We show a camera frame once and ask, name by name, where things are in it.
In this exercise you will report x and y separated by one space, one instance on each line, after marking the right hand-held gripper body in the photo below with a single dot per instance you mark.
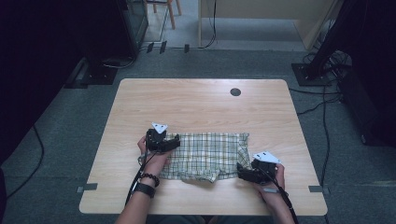
264 169

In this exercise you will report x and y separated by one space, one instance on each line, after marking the person's left hand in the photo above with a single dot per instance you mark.
154 163

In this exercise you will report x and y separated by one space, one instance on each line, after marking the plaid child's shirt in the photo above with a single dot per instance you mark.
208 155

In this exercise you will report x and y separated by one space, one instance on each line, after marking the black stand with base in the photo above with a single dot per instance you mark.
323 53

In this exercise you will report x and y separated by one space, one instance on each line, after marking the grey tape strip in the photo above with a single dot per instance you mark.
317 189
87 187

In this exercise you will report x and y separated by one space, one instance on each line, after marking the black stand base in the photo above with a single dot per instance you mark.
99 74

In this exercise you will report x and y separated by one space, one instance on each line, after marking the black wristwatch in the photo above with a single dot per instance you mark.
144 189

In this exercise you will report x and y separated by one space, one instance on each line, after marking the black equipment case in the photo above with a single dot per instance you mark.
373 77

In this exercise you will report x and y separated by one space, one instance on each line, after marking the wooden chair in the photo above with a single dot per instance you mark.
171 14

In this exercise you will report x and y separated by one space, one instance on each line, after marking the person's right hand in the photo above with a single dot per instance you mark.
272 189

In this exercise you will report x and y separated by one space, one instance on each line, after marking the beige wooden cabinet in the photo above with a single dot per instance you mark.
264 7

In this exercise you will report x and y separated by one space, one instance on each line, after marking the dark round table grommet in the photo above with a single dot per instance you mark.
235 92

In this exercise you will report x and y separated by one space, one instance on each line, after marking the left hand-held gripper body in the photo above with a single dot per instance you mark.
154 140

